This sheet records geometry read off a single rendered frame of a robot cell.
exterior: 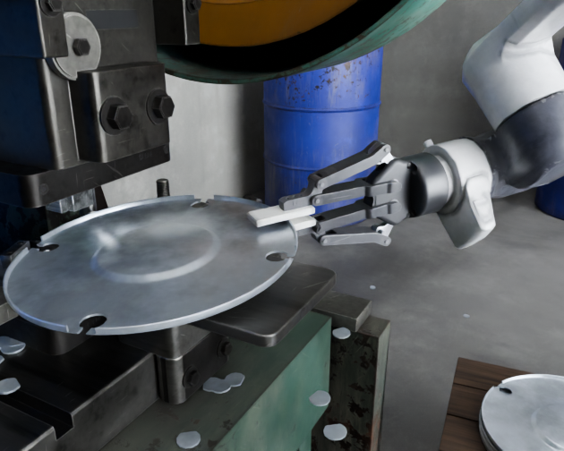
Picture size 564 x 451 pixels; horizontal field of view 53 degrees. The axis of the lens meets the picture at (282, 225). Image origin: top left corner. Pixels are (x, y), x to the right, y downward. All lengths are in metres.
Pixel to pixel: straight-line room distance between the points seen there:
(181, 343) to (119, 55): 0.28
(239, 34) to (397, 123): 3.12
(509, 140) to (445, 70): 3.14
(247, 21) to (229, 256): 0.41
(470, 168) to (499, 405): 0.52
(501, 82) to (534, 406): 0.62
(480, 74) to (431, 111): 3.16
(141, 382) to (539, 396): 0.76
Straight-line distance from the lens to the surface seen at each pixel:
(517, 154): 0.69
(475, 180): 0.70
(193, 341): 0.59
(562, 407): 1.12
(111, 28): 0.58
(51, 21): 0.49
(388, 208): 0.67
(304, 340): 0.70
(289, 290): 0.53
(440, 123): 3.87
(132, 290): 0.53
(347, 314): 0.77
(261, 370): 0.65
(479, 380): 1.19
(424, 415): 1.64
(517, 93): 0.69
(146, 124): 0.57
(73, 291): 0.55
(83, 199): 0.65
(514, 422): 1.07
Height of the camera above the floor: 1.03
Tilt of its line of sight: 21 degrees down
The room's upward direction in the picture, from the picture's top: straight up
